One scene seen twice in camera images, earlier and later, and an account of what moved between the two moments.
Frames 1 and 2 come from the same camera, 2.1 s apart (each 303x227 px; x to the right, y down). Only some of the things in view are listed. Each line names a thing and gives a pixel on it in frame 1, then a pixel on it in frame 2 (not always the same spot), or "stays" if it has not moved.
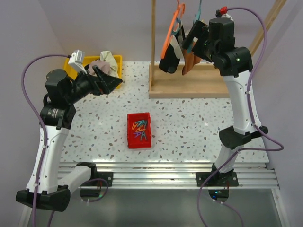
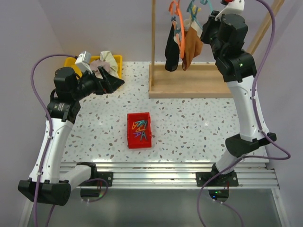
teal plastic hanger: [189, 50] → [194, 15]
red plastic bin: [134, 143] stays
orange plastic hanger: [170, 31] → [174, 8]
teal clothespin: [143, 122] stays
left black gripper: [103, 84] stays
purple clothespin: [137, 133] stays
